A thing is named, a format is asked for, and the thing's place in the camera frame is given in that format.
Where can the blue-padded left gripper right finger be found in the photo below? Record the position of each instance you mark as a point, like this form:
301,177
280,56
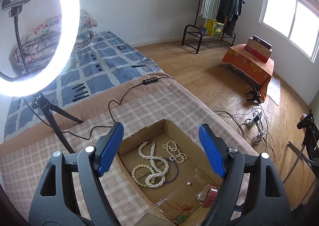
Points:
251,193

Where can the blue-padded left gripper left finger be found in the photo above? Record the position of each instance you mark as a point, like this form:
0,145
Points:
55,203

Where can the red strap wristwatch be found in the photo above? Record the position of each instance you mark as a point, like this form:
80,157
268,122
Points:
206,197

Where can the dark blue bangle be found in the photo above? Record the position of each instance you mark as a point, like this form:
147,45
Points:
172,173

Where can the pink plaid blanket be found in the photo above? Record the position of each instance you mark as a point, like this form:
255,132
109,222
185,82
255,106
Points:
24,157

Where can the black tripod stand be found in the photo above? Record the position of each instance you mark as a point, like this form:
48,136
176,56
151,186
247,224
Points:
46,107

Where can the brown cardboard box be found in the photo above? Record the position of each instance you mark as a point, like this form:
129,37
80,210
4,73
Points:
189,171

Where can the orange cloth covered table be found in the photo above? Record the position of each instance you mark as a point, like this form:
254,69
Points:
253,67

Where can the blue patchwork bed sheet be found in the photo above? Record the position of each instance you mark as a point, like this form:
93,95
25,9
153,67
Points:
108,63

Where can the stack of boxes and books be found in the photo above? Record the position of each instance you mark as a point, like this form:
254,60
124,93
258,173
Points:
257,49

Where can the floral folded quilt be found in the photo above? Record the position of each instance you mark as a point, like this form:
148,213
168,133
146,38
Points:
39,44

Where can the yellow box on rack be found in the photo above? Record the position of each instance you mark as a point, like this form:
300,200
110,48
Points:
214,28

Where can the black clothes rack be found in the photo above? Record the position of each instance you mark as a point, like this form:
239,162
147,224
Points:
195,35

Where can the bright window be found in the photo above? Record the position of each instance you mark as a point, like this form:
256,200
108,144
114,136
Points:
295,21

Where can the black phone holder clamp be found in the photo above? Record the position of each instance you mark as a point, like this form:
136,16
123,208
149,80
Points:
14,7

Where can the dark hanging clothes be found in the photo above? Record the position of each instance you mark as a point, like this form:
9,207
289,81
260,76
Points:
228,14

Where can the white power strip with cables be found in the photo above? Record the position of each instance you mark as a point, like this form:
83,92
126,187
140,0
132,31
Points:
253,126

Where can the white ring light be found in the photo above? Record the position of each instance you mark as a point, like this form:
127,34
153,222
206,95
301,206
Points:
34,83

